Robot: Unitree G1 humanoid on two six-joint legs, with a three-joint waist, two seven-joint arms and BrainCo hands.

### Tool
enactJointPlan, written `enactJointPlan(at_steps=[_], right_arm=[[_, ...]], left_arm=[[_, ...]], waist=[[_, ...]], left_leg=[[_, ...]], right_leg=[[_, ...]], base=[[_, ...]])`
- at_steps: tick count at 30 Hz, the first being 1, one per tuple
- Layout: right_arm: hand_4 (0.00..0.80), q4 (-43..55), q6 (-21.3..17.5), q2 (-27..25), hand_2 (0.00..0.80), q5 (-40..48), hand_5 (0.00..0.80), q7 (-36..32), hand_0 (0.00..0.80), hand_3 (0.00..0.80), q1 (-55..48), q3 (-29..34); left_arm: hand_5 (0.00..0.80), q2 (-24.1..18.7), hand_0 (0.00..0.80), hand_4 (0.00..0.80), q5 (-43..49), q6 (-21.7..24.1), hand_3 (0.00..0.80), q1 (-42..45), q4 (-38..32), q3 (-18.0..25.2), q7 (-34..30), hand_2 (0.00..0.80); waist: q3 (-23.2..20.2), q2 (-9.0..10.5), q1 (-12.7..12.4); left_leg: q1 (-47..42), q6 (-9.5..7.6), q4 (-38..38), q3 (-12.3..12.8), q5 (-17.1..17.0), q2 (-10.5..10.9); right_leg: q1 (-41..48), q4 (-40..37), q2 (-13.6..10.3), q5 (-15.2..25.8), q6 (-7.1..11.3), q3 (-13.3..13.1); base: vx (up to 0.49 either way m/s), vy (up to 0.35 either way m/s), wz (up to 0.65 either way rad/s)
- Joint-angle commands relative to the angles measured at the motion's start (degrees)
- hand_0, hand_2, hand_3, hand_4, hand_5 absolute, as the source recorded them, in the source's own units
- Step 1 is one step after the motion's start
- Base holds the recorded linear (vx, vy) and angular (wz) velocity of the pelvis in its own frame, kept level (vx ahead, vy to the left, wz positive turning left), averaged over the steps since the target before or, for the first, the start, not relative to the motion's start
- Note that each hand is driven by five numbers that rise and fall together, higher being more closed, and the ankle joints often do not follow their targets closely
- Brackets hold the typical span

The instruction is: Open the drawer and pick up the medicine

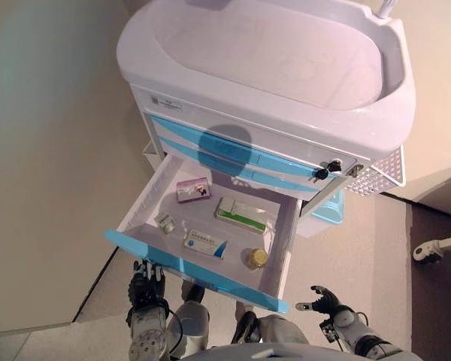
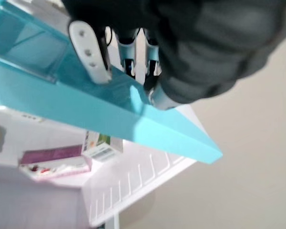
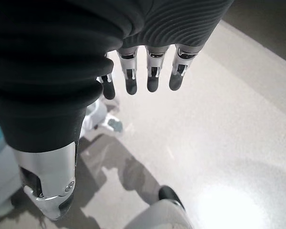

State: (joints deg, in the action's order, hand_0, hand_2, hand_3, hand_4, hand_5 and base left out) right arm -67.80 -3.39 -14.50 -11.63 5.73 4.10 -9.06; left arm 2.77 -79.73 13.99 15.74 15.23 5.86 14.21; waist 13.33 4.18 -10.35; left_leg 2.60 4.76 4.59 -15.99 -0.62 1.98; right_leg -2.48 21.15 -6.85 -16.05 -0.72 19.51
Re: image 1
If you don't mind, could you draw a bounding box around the purple white medicine box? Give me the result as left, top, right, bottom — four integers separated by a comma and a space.
175, 175, 213, 205

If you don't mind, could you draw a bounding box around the yellow lid medicine bottle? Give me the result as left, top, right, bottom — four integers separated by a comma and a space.
240, 246, 270, 270

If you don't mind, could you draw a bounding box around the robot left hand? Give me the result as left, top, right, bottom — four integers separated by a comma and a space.
127, 258, 169, 310

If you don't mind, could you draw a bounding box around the light blue waste bin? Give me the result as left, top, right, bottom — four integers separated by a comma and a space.
310, 190, 347, 226

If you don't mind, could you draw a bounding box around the small green white box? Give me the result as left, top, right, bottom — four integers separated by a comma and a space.
153, 212, 176, 235

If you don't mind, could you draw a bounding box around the white infusion pole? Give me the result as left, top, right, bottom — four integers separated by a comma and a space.
374, 0, 400, 20

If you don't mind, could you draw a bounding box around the green white medicine box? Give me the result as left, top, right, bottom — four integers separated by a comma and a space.
213, 195, 268, 236

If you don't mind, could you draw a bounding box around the white medical cart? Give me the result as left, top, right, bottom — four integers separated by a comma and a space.
116, 0, 416, 241

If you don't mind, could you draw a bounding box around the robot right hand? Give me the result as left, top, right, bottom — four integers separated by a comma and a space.
295, 284, 342, 316

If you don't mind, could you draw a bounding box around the white perforated side basket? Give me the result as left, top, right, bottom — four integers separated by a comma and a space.
344, 144, 407, 197

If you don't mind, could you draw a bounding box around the robot left leg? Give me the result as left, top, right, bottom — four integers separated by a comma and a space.
168, 280, 211, 356

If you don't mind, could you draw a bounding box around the white wire side holder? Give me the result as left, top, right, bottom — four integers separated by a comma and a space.
141, 141, 162, 159

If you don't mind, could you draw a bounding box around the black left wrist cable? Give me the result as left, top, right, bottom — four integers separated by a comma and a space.
164, 306, 186, 356

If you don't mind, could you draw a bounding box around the white cart label sticker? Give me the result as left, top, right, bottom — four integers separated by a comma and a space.
150, 95, 184, 113

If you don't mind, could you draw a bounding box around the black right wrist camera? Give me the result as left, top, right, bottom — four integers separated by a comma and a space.
319, 319, 341, 344

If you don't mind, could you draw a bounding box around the blue white medicine box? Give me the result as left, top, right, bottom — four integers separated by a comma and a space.
182, 229, 229, 262

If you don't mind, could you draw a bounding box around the grey robot torso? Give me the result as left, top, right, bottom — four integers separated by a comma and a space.
182, 340, 362, 361

